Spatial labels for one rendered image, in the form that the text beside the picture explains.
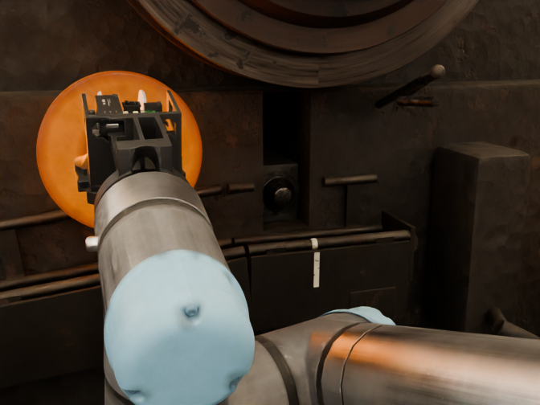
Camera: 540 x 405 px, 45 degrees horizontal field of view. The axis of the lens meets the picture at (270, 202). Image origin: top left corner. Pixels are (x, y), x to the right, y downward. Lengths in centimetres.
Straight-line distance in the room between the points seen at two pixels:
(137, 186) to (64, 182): 22
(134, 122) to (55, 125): 16
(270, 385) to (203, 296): 13
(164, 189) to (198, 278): 10
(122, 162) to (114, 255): 9
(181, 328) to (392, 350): 13
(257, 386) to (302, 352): 4
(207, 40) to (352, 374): 37
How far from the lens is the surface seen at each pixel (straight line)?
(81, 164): 56
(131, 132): 50
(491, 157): 80
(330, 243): 72
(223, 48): 65
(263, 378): 44
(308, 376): 45
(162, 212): 39
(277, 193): 80
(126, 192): 42
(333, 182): 80
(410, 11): 71
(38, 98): 73
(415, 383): 37
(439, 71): 64
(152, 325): 32
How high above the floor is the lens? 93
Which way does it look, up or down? 14 degrees down
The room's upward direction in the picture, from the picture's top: straight up
